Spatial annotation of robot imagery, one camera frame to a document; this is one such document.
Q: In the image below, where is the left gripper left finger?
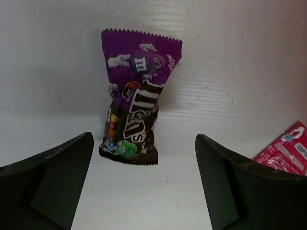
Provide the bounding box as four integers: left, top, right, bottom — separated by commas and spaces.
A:
0, 132, 94, 230

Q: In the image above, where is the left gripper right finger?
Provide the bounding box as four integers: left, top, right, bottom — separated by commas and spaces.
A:
195, 134, 307, 230

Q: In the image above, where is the red candy packet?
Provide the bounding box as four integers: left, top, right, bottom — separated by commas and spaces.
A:
254, 121, 307, 176

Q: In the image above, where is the purple brown M&M's packet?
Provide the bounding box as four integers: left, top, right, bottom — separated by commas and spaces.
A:
99, 29, 183, 165

